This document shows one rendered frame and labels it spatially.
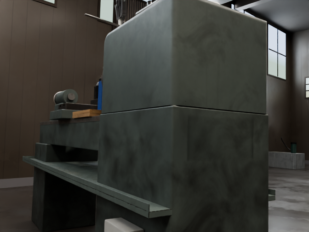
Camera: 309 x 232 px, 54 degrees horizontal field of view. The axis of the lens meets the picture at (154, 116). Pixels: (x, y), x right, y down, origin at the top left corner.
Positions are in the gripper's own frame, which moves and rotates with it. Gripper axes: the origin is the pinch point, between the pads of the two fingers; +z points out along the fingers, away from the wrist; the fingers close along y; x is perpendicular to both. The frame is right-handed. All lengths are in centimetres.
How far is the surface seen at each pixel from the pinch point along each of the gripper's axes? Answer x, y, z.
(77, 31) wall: 57, -348, -102
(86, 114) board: -18, -16, 48
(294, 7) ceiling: 688, -421, -243
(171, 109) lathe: -13, 72, 50
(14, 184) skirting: -49, -320, 133
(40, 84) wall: -7, -332, -11
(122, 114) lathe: -17, 38, 50
